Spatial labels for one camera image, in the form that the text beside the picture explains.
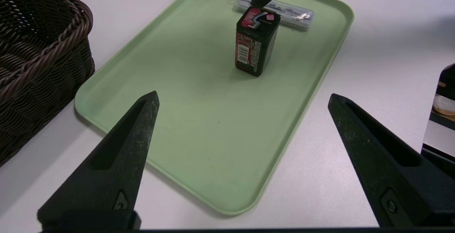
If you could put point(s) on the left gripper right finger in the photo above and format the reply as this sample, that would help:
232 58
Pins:
398 183

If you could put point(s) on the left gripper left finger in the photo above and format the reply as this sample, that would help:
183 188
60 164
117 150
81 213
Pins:
106 176

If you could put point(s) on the clear plastic cutlery case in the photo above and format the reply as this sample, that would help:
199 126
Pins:
295 16

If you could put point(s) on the small black food carton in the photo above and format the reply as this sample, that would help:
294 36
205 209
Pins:
254 48

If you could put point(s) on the dark brown wicker basket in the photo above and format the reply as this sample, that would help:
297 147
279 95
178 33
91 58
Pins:
35 66

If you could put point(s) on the green plastic tray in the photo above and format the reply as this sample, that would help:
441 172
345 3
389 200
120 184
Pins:
199 119

